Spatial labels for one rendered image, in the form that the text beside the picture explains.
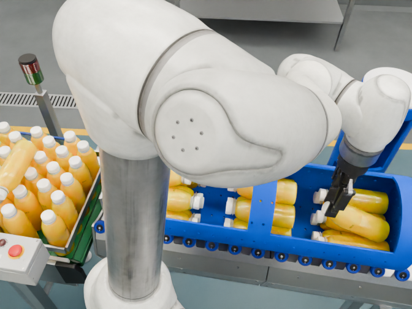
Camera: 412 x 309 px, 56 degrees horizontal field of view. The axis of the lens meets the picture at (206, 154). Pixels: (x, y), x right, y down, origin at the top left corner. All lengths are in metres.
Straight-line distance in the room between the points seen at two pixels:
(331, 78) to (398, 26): 3.79
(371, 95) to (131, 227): 0.52
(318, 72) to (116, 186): 0.50
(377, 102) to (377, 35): 3.57
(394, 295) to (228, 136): 1.23
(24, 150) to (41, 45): 2.76
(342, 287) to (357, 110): 0.73
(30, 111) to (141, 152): 2.89
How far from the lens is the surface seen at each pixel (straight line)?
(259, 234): 1.13
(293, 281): 1.39
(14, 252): 1.21
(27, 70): 1.57
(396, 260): 1.24
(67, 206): 1.31
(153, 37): 0.38
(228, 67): 0.34
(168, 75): 0.35
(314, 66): 0.86
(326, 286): 1.41
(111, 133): 0.44
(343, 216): 1.15
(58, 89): 3.48
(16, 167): 1.33
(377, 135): 0.86
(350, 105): 0.86
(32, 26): 4.38
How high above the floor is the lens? 2.10
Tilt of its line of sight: 49 degrees down
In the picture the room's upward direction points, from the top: 2 degrees clockwise
